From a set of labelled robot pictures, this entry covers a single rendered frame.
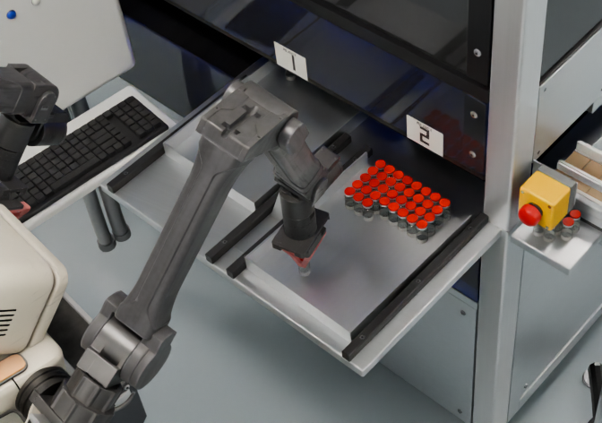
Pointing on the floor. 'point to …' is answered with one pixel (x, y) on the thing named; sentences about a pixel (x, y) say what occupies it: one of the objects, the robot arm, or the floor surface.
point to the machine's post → (507, 176)
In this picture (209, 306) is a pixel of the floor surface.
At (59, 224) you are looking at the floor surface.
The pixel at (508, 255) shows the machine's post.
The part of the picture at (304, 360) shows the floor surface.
